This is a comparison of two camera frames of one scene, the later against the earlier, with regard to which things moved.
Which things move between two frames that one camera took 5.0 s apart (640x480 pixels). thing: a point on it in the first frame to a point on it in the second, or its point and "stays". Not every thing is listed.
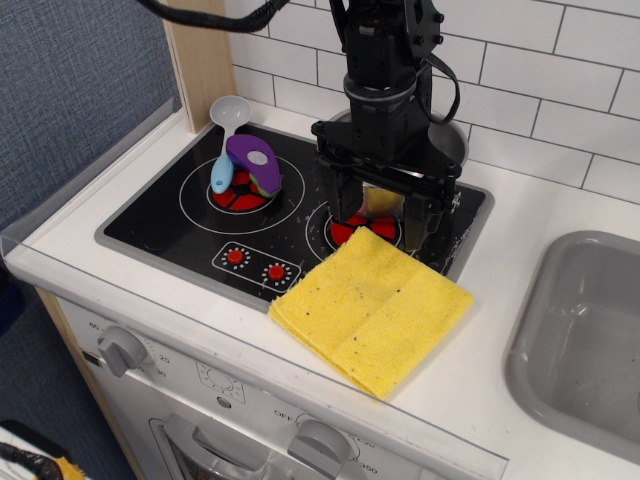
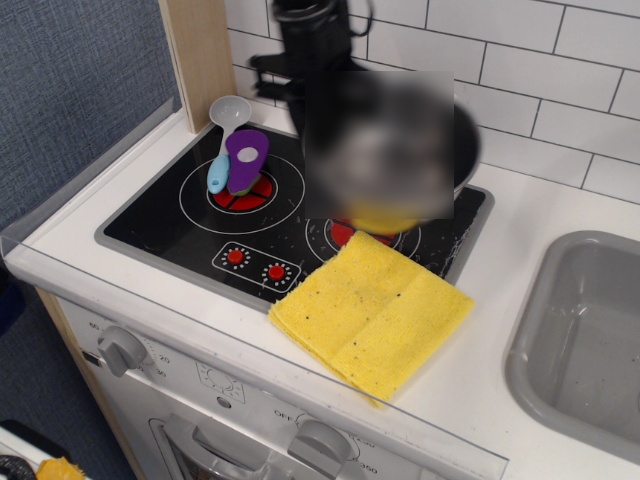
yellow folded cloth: [374, 312] stays
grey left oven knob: [120, 349] stays
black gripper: [388, 136] to [292, 65]
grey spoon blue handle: [230, 112] stays
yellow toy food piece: [380, 200] to [385, 226]
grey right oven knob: [322, 446] stays
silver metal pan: [449, 140] to [466, 148]
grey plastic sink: [573, 360] stays
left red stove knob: [235, 257] stays
